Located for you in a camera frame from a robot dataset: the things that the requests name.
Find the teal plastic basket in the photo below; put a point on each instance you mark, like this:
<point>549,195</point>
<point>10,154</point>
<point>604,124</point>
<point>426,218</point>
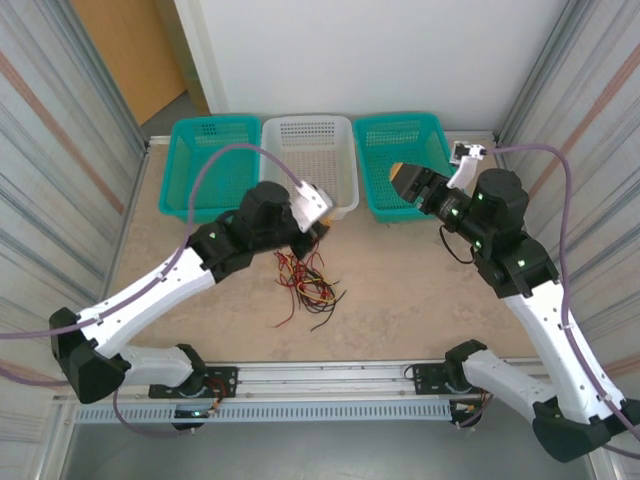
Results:
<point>380,150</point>
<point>210,165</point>

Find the white plastic basket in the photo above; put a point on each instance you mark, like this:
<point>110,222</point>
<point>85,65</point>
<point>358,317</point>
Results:
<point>310,150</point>

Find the wooden door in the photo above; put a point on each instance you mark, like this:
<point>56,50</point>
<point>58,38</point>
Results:
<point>135,55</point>

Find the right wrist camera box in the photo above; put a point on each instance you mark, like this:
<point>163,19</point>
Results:
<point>467,155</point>

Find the aluminium mounting rail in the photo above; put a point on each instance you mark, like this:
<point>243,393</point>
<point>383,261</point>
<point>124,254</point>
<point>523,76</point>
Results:
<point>325,372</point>

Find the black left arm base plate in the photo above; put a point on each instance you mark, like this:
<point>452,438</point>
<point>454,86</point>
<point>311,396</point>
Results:
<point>222,382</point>

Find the white door frame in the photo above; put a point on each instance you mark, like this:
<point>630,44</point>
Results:
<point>200,55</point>

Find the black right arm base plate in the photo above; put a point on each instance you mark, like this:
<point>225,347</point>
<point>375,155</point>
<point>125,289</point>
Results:
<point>427,377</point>

